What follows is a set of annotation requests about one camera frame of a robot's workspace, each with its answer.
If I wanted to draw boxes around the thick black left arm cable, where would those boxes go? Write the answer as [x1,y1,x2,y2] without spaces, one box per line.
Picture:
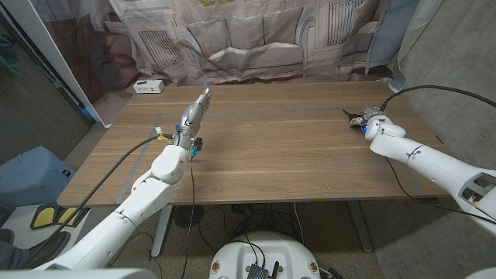
[48,133,177,241]

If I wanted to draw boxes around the person leg in blue jeans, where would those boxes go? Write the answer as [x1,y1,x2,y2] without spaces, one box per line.
[0,250,32,271]

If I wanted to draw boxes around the printed sofa backdrop curtain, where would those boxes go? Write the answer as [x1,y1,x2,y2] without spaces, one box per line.
[29,0,422,127]

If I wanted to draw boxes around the white table leg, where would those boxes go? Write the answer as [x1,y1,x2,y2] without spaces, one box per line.
[150,205,174,259]

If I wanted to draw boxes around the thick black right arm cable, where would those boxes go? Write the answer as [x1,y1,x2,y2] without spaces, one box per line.
[379,84,496,113]

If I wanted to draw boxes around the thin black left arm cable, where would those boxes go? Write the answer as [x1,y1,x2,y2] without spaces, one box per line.
[180,156,196,279]

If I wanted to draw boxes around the black rubber air blower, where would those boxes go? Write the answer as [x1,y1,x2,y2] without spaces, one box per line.
[342,108,365,122]

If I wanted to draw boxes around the black antenna device on torso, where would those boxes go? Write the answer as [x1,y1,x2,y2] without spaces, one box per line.
[245,260,281,279]

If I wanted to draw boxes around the black plug on floor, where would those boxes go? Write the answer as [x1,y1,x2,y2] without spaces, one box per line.
[318,266,345,279]

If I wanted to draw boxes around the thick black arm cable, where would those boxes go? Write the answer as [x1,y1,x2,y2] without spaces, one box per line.
[379,84,496,113]
[48,133,177,241]

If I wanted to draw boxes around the white round robot torso base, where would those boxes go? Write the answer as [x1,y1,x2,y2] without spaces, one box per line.
[208,231,322,279]

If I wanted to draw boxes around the grey table leg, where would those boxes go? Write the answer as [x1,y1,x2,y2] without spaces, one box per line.
[346,200,374,253]

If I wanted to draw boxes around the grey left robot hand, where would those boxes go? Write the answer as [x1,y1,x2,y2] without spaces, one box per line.
[173,87,212,153]

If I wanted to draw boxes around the thin black floor cable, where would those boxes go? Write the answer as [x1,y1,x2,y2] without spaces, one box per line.
[106,232,164,279]

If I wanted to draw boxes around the black round floor fan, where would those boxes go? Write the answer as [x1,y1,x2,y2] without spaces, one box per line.
[173,204,205,229]

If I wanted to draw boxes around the white floor mat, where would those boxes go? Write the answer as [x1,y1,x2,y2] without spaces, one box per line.
[0,201,94,251]

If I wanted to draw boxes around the yellow black foot pedal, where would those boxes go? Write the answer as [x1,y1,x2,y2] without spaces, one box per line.
[29,203,60,230]
[57,206,91,228]

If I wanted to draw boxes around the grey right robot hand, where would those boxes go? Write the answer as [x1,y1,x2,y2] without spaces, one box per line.
[348,105,388,131]

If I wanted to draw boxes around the black power adapter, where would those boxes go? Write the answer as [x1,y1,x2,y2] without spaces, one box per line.
[232,219,250,237]

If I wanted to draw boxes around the white partition panel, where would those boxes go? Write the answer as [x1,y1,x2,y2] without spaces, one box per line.
[2,0,113,129]

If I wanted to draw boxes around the white robot chest edge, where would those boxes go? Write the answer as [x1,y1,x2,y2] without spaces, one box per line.
[0,268,158,279]

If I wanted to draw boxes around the blue plastic bin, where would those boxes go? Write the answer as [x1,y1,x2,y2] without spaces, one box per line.
[0,145,77,212]

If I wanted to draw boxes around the tangled black floor cables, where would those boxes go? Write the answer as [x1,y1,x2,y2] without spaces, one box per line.
[197,203,307,253]

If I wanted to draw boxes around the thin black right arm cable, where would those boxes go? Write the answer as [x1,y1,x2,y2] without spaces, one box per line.
[384,157,496,226]

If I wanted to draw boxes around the white floor cable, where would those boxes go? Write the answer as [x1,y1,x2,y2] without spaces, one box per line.
[293,201,306,246]

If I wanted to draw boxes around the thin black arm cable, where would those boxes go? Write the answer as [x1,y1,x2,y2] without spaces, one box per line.
[180,156,196,279]
[384,157,496,226]

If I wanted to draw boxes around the white power strip box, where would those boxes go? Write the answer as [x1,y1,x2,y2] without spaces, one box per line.
[133,79,165,95]

